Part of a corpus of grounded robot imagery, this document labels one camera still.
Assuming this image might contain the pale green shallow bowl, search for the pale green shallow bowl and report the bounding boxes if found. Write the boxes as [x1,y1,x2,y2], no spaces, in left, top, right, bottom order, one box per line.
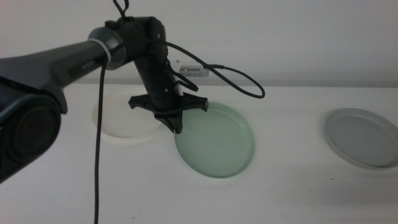
[174,101,256,179]

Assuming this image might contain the white shallow bowl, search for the white shallow bowl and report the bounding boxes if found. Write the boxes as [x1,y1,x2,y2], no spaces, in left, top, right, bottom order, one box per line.
[91,88,162,141]

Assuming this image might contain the grey shallow bowl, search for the grey shallow bowl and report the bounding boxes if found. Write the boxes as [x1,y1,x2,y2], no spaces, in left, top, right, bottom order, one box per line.
[324,108,398,170]

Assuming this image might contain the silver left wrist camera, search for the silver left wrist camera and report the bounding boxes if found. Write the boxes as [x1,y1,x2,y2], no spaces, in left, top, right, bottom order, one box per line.
[179,64,210,78]

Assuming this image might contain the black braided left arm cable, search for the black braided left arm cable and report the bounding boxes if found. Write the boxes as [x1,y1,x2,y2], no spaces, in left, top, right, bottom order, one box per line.
[93,0,266,224]

